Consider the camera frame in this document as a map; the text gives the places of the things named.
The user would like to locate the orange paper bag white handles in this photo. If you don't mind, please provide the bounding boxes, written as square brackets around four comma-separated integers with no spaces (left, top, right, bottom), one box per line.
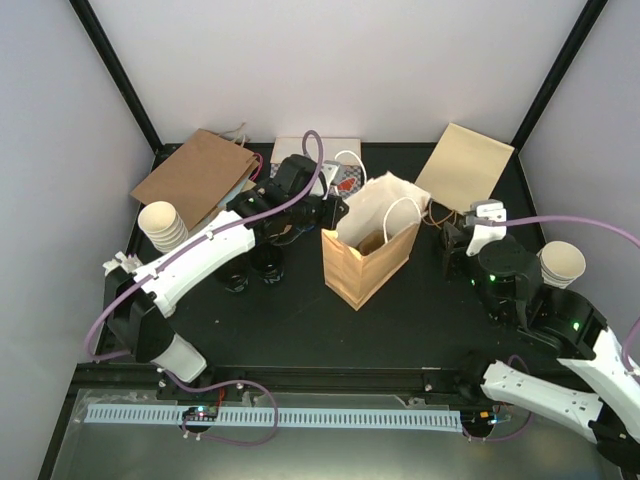
[321,172,431,310]

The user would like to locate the single pulp cup carrier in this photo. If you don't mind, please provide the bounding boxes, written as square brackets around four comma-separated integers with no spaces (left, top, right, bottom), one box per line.
[356,230,385,256]

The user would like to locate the black coffee cup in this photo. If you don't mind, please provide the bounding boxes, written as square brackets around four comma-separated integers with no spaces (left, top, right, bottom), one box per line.
[216,267,249,294]
[249,244,284,285]

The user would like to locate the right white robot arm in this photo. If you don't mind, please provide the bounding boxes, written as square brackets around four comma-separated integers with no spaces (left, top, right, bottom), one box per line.
[440,223,639,473]

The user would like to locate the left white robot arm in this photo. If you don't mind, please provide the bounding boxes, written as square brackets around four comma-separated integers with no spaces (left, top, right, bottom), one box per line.
[101,154,349,399]

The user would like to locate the black coffee cup open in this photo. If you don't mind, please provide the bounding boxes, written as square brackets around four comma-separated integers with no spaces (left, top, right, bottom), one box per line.
[249,244,284,285]

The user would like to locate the blue checkered paper bag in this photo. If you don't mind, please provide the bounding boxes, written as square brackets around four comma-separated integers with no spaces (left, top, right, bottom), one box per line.
[269,137,363,194]

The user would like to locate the pink white paper bag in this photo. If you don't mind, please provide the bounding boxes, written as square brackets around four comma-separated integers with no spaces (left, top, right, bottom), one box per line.
[201,153,264,225]

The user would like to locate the right stack paper cups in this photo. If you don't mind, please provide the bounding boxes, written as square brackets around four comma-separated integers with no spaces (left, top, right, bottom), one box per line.
[537,241,587,289]

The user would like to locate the stack paper cups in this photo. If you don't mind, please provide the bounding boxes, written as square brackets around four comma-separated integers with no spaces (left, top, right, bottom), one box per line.
[137,201,188,253]
[537,241,587,289]

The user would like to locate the brown kraft paper bag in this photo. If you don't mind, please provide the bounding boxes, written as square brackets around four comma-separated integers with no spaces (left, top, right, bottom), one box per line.
[131,129,255,229]

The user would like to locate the right base circuit board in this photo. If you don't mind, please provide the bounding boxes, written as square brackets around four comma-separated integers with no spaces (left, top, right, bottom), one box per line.
[460,410,513,426]

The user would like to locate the base circuit board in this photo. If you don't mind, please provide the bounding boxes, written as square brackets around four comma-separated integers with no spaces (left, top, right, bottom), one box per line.
[182,406,218,421]
[460,410,513,426]

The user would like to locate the left stack paper cups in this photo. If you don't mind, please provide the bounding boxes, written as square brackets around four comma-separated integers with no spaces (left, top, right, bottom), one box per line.
[137,201,188,253]

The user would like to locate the white wrapped straws bundle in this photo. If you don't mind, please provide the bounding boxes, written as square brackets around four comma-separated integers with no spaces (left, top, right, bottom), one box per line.
[103,251,142,276]

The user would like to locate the left base circuit board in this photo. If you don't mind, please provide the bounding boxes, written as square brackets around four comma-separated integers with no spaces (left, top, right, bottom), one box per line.
[182,406,218,421]

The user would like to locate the tan paper bag brown handles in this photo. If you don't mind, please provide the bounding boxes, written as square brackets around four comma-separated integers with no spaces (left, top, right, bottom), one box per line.
[415,123,515,228]

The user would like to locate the left black frame post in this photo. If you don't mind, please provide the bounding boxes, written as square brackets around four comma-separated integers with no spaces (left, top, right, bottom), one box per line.
[69,0,163,154]

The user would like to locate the black frame post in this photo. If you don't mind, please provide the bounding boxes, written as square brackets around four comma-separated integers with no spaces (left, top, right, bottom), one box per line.
[69,0,163,154]
[511,0,609,151]

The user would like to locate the light blue cable duct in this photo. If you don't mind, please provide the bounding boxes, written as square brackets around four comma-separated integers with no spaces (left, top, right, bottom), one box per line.
[84,404,462,433]

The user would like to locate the right black frame post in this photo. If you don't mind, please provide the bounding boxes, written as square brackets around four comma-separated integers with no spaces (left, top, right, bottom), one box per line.
[511,0,609,151]

